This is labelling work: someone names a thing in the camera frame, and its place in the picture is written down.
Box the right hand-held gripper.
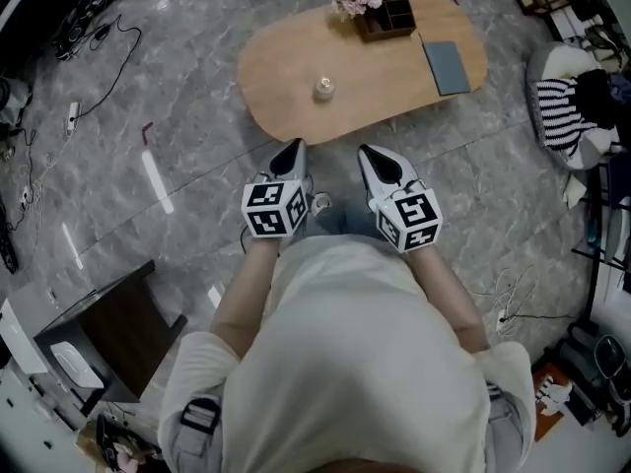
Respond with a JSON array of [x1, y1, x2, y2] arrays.
[[357, 144, 444, 255]]

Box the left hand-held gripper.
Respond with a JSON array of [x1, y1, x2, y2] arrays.
[[240, 138, 317, 241]]

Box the small glass container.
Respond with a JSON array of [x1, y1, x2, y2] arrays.
[[313, 74, 336, 103]]

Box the person's left forearm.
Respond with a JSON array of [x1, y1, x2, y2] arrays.
[[210, 236, 288, 360]]

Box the person's right forearm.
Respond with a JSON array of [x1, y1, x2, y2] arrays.
[[403, 248, 491, 355]]

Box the person's white shoe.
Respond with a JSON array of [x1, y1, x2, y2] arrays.
[[311, 191, 334, 217]]

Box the person's blue jeans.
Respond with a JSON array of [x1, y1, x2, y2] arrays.
[[309, 199, 382, 239]]

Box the oval wooden coffee table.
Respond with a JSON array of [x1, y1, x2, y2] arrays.
[[235, 0, 490, 146]]

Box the grey notebook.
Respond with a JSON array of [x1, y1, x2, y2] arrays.
[[422, 40, 472, 98]]

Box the dark wooden compartment box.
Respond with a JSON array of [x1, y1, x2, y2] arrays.
[[355, 0, 420, 44]]

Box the black and white striped cloth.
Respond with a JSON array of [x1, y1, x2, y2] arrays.
[[533, 78, 600, 161]]

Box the person's white shirt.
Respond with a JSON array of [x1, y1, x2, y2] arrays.
[[157, 234, 536, 473]]

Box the black metal rack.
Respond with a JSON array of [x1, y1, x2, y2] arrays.
[[570, 162, 631, 325]]

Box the dark wooden side table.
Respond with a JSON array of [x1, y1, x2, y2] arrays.
[[33, 259, 189, 417]]

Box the black equipment case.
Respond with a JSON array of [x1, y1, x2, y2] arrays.
[[50, 0, 124, 62]]

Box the orange box with white shoes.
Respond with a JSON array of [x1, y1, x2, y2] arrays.
[[530, 361, 577, 443]]

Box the grey garment with black buckle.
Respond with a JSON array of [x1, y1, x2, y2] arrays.
[[161, 390, 229, 473]]

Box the white device under side table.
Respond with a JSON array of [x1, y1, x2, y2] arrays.
[[48, 341, 105, 390]]

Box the white appliance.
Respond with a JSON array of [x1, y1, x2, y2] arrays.
[[0, 297, 51, 374]]

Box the tangled white cable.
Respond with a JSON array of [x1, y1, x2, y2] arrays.
[[470, 262, 579, 335]]

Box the black cable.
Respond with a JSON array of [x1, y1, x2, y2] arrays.
[[72, 14, 143, 119]]

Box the tan bag with black straps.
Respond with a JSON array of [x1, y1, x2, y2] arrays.
[[75, 413, 163, 473]]

